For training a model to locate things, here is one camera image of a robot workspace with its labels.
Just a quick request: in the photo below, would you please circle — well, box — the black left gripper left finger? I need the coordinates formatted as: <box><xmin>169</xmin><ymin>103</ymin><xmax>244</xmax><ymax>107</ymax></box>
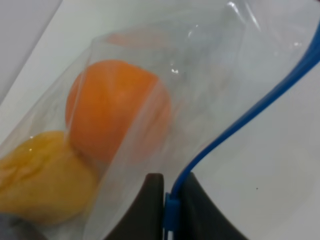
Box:
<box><xmin>105</xmin><ymin>173</ymin><xmax>164</xmax><ymax>240</ymax></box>

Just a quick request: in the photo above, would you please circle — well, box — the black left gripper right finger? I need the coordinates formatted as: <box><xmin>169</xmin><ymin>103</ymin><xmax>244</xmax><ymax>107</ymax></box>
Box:
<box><xmin>174</xmin><ymin>173</ymin><xmax>247</xmax><ymax>240</ymax></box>

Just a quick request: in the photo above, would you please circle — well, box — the clear zip bag blue zipper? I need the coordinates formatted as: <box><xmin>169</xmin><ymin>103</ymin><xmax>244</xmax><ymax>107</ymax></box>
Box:
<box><xmin>0</xmin><ymin>0</ymin><xmax>320</xmax><ymax>240</ymax></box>

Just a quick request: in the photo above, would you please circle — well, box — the yellow pear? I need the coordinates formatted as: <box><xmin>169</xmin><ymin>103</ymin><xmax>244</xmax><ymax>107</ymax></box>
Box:
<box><xmin>0</xmin><ymin>131</ymin><xmax>99</xmax><ymax>225</ymax></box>

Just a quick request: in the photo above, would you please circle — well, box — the orange fruit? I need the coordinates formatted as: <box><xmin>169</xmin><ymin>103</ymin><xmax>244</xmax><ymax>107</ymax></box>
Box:
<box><xmin>65</xmin><ymin>59</ymin><xmax>172</xmax><ymax>162</ymax></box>

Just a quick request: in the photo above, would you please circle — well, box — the purple eggplant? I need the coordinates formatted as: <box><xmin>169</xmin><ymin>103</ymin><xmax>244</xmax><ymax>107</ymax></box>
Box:
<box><xmin>0</xmin><ymin>213</ymin><xmax>47</xmax><ymax>240</ymax></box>

